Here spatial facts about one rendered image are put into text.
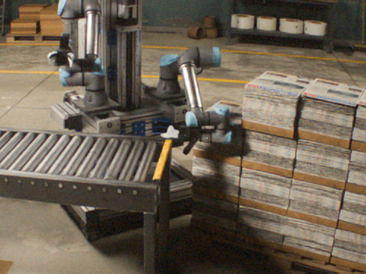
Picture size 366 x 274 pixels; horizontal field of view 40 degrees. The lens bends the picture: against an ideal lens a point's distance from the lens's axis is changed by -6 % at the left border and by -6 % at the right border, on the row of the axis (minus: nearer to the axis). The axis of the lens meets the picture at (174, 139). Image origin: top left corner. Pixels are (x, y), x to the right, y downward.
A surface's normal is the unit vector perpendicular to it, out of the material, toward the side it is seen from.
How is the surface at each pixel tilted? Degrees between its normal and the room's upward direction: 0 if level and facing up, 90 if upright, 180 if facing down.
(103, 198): 90
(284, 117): 90
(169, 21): 90
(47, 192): 90
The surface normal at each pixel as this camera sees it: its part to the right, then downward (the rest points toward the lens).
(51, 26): -0.12, 0.37
